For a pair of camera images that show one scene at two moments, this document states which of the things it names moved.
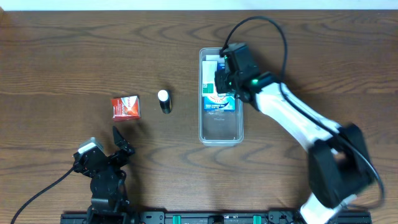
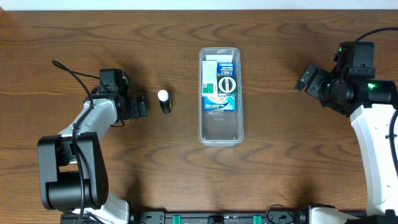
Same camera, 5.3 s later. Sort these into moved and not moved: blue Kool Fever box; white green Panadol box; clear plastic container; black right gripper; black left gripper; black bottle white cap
Moved: black left gripper; black right gripper
Not moved: blue Kool Fever box; black bottle white cap; clear plastic container; white green Panadol box
